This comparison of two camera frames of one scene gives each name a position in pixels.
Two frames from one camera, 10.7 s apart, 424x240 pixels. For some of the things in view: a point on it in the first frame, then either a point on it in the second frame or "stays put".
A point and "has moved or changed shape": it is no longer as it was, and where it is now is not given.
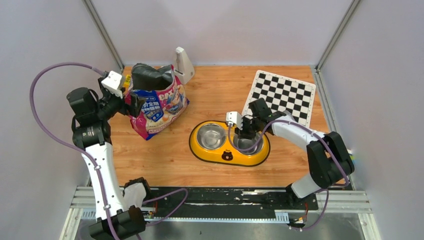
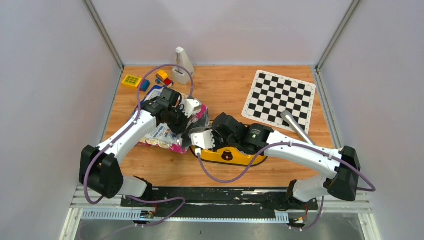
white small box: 183,69 stays put
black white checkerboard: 281,94 stays put
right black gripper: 242,133 -> 217,144
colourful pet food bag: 165,96 has moved or changed shape
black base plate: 180,202 stays put
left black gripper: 133,109 -> 181,129
